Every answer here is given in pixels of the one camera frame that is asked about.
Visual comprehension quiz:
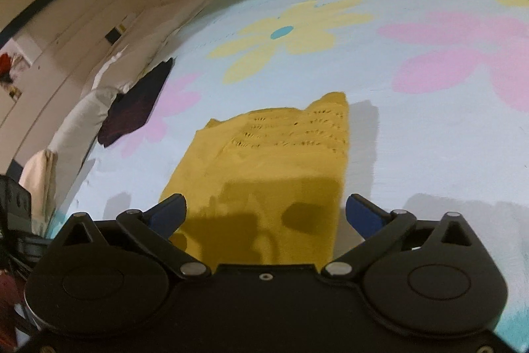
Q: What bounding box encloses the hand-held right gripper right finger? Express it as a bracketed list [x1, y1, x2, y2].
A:
[322, 193, 474, 279]

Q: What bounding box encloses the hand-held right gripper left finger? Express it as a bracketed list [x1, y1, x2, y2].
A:
[62, 193, 206, 280]

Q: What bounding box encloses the yellow knit garment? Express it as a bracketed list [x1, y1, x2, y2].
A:
[159, 91, 350, 268]

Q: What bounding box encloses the beige cushion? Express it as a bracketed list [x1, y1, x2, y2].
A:
[19, 148, 58, 236]

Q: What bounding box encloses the floral printed bedsheet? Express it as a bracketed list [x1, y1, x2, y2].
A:
[45, 0, 529, 342]

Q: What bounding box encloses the dark maroon folded cloth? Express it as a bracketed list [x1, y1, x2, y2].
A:
[97, 57, 175, 149]

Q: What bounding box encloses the red and yellow object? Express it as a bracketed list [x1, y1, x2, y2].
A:
[0, 51, 26, 102]

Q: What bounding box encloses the dark wall socket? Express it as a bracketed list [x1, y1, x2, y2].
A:
[105, 24, 127, 46]

